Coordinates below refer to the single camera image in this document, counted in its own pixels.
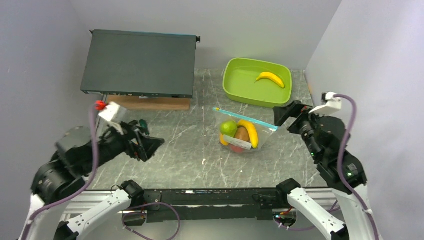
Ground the orange yellow mango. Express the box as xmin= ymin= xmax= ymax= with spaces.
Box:
xmin=219 ymin=133 xmax=229 ymax=146

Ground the green lime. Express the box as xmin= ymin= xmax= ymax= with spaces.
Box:
xmin=219 ymin=120 xmax=238 ymax=138

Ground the dark grey rack box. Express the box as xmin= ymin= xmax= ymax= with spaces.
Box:
xmin=80 ymin=29 xmax=201 ymax=99

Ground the yellow banana behind mango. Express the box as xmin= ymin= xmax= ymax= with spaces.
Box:
xmin=255 ymin=72 xmax=285 ymax=89

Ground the green plastic bin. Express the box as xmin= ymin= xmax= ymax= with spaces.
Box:
xmin=222 ymin=57 xmax=293 ymax=108

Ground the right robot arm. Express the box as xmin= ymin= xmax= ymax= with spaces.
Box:
xmin=273 ymin=97 xmax=381 ymax=240

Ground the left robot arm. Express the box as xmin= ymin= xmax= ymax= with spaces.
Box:
xmin=20 ymin=122 xmax=165 ymax=240

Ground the red apple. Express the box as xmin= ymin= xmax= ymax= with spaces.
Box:
xmin=230 ymin=145 xmax=245 ymax=154

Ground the wooden block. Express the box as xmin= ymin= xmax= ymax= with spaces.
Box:
xmin=105 ymin=95 xmax=191 ymax=111

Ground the brown kiwi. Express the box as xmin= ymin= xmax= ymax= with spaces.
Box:
xmin=234 ymin=126 xmax=250 ymax=143

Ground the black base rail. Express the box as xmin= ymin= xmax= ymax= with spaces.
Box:
xmin=126 ymin=187 xmax=298 ymax=226

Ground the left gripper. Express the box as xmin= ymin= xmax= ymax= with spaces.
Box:
xmin=79 ymin=118 xmax=165 ymax=174

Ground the yellow banana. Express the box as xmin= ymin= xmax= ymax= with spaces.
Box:
xmin=237 ymin=119 xmax=259 ymax=149
xmin=255 ymin=72 xmax=285 ymax=89

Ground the aluminium frame rail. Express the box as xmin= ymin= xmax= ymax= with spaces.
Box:
xmin=63 ymin=183 xmax=344 ymax=240

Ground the clear zip top bag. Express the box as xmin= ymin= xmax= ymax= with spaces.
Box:
xmin=212 ymin=107 xmax=278 ymax=154

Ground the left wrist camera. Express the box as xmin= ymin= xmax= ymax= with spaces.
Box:
xmin=95 ymin=100 xmax=128 ymax=135

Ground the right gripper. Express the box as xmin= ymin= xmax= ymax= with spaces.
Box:
xmin=273 ymin=98 xmax=331 ymax=160

